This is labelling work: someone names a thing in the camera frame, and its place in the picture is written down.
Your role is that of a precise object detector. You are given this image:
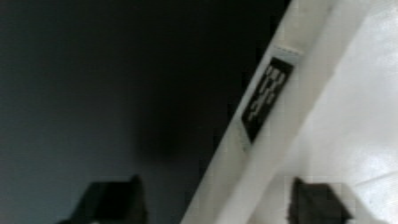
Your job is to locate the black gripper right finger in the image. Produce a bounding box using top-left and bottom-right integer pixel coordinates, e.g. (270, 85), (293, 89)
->
(286, 178), (351, 224)

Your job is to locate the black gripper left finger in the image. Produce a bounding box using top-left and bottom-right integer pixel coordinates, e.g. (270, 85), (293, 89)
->
(56, 175), (149, 224)

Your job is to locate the white square table top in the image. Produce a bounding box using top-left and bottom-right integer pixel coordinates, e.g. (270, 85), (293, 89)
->
(179, 0), (398, 224)

